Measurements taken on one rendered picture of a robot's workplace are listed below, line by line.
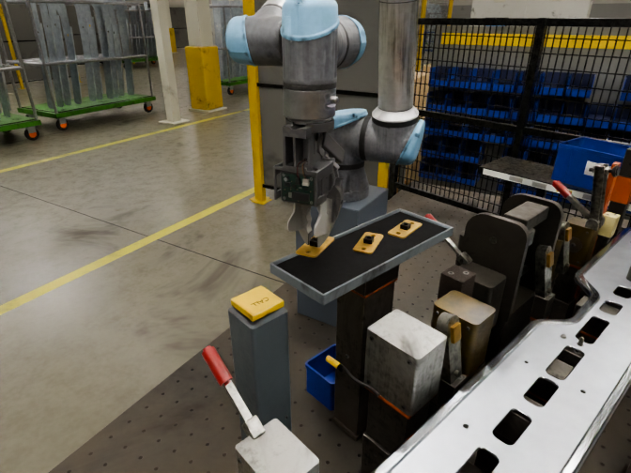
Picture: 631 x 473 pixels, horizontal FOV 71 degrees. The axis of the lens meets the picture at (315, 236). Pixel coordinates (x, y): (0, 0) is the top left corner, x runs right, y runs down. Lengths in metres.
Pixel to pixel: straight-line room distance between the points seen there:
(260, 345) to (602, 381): 0.58
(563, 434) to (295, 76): 0.64
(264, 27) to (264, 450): 0.61
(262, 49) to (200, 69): 7.79
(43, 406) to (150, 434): 1.31
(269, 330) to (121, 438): 0.58
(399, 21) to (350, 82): 2.40
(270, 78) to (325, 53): 3.22
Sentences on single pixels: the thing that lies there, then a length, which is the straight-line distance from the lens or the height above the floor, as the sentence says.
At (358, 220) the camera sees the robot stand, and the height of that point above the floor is 1.07.
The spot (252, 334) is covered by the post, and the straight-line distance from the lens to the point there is 0.68.
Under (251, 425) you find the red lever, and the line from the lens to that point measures 0.63.
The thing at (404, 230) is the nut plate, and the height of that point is 1.16.
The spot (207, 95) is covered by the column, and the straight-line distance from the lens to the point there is 8.55.
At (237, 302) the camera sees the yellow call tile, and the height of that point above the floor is 1.16.
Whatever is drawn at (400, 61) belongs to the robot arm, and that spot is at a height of 1.46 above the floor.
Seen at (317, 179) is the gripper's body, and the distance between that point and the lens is 0.63.
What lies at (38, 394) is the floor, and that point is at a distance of 2.50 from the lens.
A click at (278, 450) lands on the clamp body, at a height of 1.06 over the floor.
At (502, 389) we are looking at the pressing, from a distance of 0.83.
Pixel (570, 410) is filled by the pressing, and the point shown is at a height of 1.00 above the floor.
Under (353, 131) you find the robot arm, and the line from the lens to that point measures 1.17.
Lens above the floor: 1.55
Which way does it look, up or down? 26 degrees down
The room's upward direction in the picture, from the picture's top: straight up
